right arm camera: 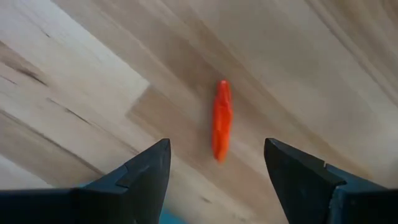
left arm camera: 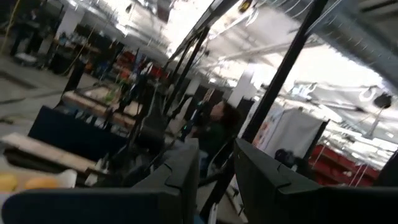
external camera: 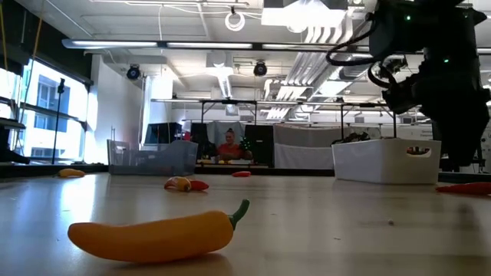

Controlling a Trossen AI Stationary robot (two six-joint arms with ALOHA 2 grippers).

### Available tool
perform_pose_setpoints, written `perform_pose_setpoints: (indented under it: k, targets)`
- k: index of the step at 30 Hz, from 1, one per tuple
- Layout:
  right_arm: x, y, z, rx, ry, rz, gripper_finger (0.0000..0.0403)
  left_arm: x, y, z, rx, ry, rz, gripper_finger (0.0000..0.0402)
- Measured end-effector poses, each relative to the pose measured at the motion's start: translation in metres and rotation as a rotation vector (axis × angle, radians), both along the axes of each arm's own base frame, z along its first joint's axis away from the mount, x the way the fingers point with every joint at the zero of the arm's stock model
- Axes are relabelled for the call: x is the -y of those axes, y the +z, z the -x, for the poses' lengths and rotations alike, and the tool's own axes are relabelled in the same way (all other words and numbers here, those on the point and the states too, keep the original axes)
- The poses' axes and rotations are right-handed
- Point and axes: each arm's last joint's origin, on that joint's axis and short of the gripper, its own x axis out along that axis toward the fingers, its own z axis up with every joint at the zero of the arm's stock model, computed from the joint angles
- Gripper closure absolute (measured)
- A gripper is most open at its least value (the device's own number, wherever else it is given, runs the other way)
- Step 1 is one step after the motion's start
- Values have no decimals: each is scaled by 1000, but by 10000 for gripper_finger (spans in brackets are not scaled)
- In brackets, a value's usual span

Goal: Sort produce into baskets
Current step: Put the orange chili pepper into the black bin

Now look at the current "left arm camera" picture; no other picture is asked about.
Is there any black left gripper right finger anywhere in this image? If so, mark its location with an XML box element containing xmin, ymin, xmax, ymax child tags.
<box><xmin>234</xmin><ymin>138</ymin><xmax>322</xmax><ymax>224</ymax></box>

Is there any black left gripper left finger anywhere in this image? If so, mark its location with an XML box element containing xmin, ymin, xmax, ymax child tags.
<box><xmin>132</xmin><ymin>138</ymin><xmax>200</xmax><ymax>224</ymax></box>

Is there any person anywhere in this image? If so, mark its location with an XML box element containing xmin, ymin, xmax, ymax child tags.
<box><xmin>190</xmin><ymin>100</ymin><xmax>242</xmax><ymax>175</ymax></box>

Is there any white hanging banner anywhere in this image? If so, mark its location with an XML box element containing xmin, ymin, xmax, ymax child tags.
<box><xmin>253</xmin><ymin>105</ymin><xmax>327</xmax><ymax>159</ymax></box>

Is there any red storage shelf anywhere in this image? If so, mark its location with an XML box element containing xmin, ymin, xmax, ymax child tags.
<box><xmin>309</xmin><ymin>144</ymin><xmax>381</xmax><ymax>187</ymax></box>

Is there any white plastic basket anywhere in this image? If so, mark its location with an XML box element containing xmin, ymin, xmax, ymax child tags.
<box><xmin>0</xmin><ymin>169</ymin><xmax>78</xmax><ymax>195</ymax></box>

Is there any orange toy fruit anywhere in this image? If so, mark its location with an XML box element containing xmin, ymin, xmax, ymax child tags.
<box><xmin>24</xmin><ymin>176</ymin><xmax>60</xmax><ymax>190</ymax></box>

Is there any black round ceiling device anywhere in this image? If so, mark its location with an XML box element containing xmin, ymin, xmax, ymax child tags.
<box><xmin>373</xmin><ymin>92</ymin><xmax>394</xmax><ymax>110</ymax></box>

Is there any black aluminium rig frame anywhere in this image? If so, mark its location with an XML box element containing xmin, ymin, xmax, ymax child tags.
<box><xmin>198</xmin><ymin>0</ymin><xmax>329</xmax><ymax>222</ymax></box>

